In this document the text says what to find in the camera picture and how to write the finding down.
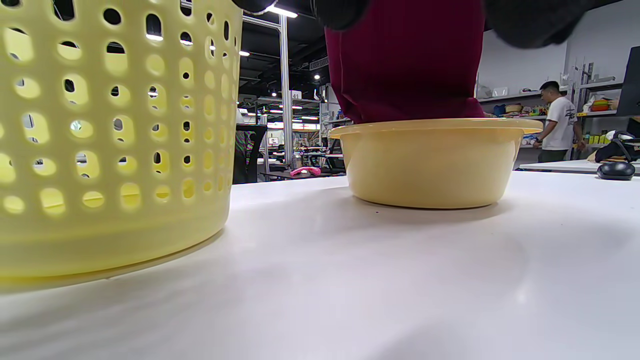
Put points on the person's left hand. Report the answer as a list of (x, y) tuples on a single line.
[(540, 22)]

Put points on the maroon shorts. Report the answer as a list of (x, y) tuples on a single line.
[(405, 65)]

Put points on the white storage shelf unit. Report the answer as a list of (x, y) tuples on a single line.
[(515, 95)]

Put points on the black monitor screen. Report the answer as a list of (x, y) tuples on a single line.
[(631, 80)]

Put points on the white side table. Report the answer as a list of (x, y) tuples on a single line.
[(565, 166)]

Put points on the black dome-shaped device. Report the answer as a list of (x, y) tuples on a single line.
[(616, 171)]

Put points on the yellow plastic basin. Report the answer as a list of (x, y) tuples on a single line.
[(430, 165)]

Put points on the pink plastic tool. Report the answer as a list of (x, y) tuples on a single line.
[(305, 171)]

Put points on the black mesh office chair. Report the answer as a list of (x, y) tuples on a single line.
[(249, 155)]

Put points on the yellow perforated plastic basket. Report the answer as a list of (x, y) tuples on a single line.
[(100, 150)]

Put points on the aluminium frame post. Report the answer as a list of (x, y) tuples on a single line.
[(286, 100)]

